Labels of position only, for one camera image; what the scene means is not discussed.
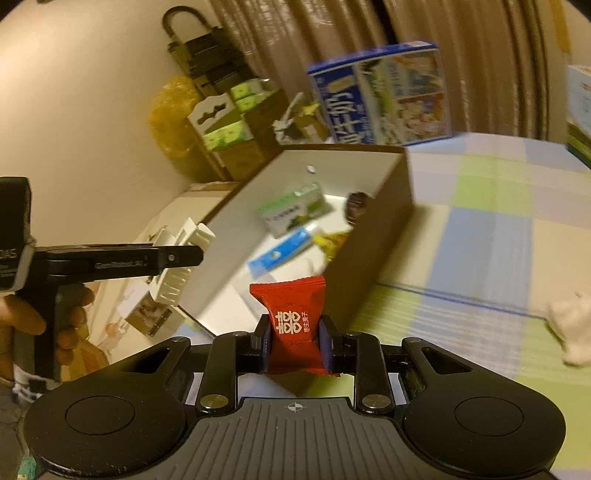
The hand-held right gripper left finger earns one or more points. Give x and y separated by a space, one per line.
266 344

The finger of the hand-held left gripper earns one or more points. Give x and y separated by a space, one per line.
182 256

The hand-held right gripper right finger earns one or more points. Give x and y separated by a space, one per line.
324 346

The red candy packet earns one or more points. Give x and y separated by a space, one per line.
295 318

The blue and white tube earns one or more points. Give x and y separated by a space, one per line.
281 254

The yellow snack packet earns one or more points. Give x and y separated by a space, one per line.
332 244

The green medicine box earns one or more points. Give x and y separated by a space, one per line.
295 210

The brown storage box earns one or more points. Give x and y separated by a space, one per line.
383 221

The dark brown snack packet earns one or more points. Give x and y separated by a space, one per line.
358 207

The person's left hand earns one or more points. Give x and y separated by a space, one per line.
74 318

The white flat cardboard box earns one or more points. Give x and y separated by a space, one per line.
138 295

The plain cardboard box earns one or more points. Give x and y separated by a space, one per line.
240 159

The yellow plastic bag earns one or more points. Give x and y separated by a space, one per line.
173 120

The white carrier with green packs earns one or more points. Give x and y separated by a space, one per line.
221 124

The white brush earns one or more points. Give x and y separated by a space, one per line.
288 117

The small cardboard box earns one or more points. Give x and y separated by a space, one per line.
314 124

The black folding rack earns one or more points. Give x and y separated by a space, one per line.
207 55

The white sock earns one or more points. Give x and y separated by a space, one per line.
572 323

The blue milk carton box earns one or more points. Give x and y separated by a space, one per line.
378 97

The beige curtain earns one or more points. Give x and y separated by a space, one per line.
485 55

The white and green gift carton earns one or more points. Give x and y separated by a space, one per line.
579 115

